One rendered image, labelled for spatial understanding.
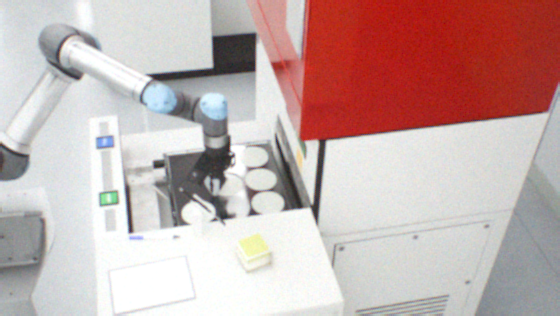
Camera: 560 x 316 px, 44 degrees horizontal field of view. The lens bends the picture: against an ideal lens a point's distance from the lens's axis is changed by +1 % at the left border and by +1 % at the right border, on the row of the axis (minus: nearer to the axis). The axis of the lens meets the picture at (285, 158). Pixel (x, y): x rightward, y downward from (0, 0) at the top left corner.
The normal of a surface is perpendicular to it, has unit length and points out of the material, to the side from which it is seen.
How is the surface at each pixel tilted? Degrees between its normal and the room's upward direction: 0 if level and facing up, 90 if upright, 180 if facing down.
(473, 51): 90
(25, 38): 0
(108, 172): 0
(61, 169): 0
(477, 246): 90
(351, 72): 90
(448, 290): 90
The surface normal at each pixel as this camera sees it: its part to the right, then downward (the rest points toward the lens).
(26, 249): 0.17, 0.66
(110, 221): 0.04, -0.75
